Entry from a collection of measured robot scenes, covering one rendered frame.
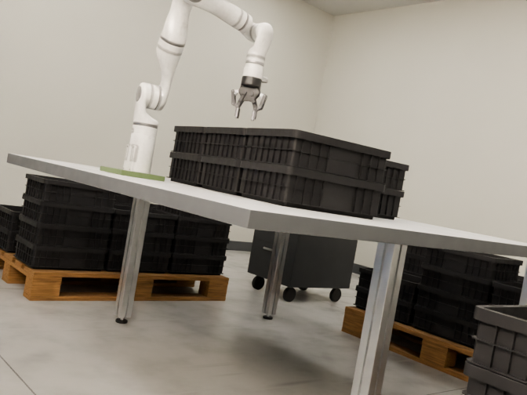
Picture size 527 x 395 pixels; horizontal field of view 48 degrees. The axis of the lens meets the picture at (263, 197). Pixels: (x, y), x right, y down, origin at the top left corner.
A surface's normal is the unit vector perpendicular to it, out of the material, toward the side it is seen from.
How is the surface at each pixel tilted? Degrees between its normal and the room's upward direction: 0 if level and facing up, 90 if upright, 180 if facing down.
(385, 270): 90
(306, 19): 90
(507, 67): 90
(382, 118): 90
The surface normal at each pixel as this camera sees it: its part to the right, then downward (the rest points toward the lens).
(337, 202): 0.53, 0.11
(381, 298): -0.75, -0.11
